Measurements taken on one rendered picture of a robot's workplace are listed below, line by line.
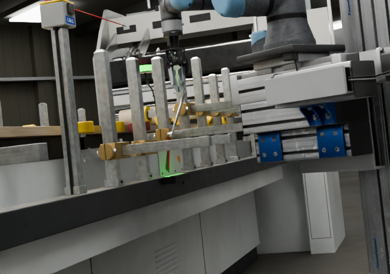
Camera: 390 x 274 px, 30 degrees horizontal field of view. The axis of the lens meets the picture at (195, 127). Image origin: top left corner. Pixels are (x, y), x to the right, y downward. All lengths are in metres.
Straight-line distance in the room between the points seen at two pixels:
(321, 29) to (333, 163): 2.81
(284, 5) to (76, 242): 0.86
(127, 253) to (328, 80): 1.28
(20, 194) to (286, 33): 0.88
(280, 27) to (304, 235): 3.13
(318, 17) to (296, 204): 1.27
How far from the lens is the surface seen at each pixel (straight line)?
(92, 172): 2.56
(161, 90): 2.67
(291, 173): 5.03
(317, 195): 4.89
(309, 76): 1.83
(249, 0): 2.03
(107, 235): 2.15
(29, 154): 1.22
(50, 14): 1.99
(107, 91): 2.21
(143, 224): 2.42
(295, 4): 2.09
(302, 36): 2.06
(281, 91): 1.89
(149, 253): 3.00
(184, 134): 2.69
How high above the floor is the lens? 0.80
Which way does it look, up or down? 1 degrees up
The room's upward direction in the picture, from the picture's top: 6 degrees counter-clockwise
